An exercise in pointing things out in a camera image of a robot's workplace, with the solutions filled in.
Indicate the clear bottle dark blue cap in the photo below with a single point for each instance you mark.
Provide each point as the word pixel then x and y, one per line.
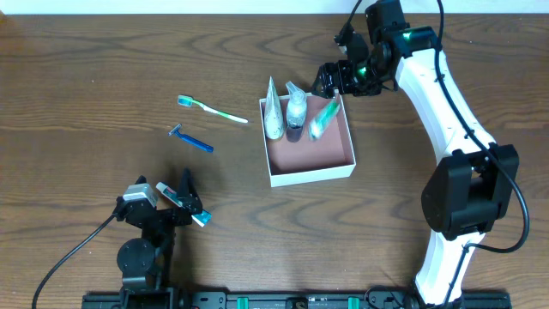
pixel 296 112

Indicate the small teal white toothpaste tube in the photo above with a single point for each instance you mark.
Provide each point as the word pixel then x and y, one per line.
pixel 201 219

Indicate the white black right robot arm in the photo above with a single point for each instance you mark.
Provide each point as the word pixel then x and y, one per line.
pixel 475 177

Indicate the green white toothbrush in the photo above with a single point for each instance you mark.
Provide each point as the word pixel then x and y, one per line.
pixel 188 101

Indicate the green white soap box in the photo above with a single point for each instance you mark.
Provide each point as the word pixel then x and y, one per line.
pixel 320 123

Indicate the blue disposable razor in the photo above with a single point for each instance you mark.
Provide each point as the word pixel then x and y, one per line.
pixel 175 131

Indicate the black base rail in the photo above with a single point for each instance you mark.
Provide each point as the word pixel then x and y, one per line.
pixel 300 300

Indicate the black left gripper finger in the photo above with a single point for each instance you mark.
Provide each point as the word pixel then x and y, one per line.
pixel 141 180
pixel 187 194

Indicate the white cardboard box pink interior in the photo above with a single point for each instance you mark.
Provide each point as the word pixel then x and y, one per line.
pixel 330 157

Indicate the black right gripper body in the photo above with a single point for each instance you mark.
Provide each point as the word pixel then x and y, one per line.
pixel 337 75

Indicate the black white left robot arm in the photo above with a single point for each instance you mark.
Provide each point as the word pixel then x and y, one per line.
pixel 145 261

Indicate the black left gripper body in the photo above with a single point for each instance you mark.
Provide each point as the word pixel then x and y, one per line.
pixel 163 213

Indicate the white squeeze tube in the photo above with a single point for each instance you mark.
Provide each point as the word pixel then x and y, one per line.
pixel 273 120

